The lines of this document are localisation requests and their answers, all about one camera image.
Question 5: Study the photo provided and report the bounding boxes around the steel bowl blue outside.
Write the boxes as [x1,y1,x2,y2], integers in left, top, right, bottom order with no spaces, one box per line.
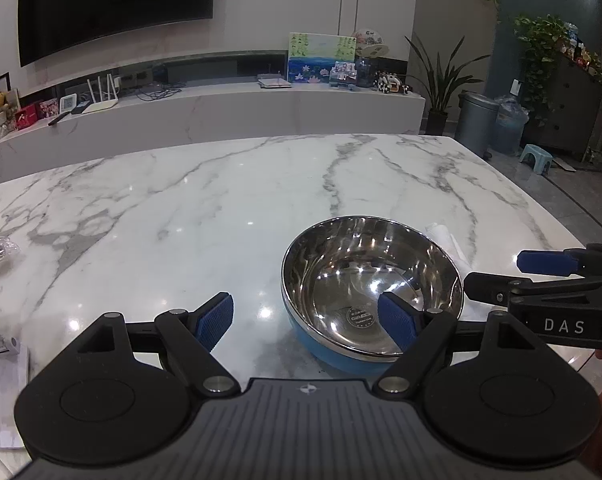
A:
[281,216,464,376]

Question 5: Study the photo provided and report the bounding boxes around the small teal plastic stool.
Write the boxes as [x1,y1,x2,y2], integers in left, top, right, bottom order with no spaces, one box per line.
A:
[519,144,554,176]

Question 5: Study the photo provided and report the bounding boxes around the dark grey cabinet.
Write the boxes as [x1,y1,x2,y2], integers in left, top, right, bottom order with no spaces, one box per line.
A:
[523,56,602,159]

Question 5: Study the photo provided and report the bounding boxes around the blue water jug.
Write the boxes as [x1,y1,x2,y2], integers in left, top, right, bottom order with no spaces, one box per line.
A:
[491,94,529,155]

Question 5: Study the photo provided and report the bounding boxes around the grey metal trash can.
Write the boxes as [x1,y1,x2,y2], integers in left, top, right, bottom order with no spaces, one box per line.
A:
[455,91,499,157]

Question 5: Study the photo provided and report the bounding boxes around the white paper at left edge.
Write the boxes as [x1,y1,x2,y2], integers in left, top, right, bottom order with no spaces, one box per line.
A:
[0,346,30,450]

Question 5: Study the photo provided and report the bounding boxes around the potted long-leaf plant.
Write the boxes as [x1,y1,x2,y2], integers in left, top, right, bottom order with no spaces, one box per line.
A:
[405,32,490,136]

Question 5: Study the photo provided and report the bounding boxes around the leafy green climbing plant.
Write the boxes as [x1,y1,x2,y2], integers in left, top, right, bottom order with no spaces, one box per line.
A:
[514,14,568,122]

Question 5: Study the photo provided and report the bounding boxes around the toy figures on bench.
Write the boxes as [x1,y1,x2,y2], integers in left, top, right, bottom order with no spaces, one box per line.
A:
[374,72,412,94]

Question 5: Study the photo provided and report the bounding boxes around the white wifi router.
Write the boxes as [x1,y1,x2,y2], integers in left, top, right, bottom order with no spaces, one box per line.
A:
[80,73,120,115]

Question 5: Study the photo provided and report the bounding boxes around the black remote control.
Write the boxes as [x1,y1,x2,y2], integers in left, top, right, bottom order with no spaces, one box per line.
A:
[47,111,72,126]

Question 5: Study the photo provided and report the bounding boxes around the small white thermometer display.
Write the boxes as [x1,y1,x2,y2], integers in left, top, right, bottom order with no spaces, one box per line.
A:
[59,93,78,115]

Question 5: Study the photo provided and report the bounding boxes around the red gift box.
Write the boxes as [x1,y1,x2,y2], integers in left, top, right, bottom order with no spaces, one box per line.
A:
[14,103,42,130]

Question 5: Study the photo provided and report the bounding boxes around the round painted fan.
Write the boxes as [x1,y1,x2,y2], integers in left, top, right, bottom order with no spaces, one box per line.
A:
[353,28,390,58]

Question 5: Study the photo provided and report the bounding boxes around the lotus pond painting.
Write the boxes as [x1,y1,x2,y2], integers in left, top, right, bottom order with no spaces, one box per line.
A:
[287,32,356,84]

